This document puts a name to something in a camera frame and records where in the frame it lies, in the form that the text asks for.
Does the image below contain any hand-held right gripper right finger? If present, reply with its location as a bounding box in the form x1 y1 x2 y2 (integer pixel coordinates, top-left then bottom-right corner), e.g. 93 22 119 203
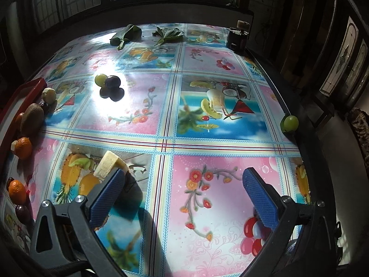
239 167 332 277

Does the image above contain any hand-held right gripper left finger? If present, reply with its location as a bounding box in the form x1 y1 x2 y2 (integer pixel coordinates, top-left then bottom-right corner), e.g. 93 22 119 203
29 168 126 277

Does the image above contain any brown kiwi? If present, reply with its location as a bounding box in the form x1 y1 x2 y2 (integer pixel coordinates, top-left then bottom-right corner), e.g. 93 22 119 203
20 103 45 136

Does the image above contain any red cardboard tray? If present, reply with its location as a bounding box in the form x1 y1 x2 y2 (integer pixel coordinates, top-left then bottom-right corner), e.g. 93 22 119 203
0 78 48 174

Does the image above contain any fruit-print plastic tablecloth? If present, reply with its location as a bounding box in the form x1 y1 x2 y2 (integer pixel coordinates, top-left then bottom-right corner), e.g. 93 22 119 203
0 23 313 277

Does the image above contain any dark jar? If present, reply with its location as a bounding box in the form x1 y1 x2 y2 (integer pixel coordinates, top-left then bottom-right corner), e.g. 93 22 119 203
227 28 249 51

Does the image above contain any green leaf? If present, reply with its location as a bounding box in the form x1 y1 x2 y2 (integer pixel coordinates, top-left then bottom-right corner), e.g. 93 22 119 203
152 26 185 47
110 24 143 50

